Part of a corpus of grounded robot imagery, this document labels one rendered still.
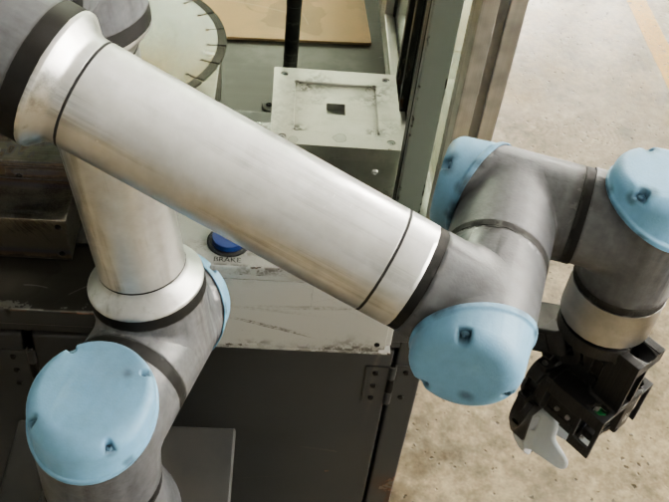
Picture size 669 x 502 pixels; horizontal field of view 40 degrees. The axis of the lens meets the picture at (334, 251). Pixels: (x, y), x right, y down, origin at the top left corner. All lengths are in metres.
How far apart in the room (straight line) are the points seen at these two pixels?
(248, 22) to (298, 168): 1.20
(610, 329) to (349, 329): 0.47
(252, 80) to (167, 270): 0.78
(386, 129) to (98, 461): 0.64
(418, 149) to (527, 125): 1.79
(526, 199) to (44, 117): 0.32
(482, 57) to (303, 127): 0.38
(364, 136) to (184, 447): 0.48
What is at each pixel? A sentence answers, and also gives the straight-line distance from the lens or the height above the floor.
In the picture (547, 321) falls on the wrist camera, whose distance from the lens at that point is 0.81.
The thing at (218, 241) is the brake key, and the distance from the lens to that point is 1.06.
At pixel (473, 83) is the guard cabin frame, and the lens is 0.96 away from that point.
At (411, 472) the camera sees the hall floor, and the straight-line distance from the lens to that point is 1.97.
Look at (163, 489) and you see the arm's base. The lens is 0.97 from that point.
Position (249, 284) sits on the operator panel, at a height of 0.87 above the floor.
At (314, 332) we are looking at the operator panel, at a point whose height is 0.79.
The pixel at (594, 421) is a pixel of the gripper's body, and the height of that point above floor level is 1.04.
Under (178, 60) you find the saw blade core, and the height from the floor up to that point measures 0.95.
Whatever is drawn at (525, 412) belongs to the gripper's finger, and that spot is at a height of 1.00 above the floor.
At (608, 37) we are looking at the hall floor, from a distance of 3.49.
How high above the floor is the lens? 1.65
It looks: 44 degrees down
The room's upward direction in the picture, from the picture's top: 7 degrees clockwise
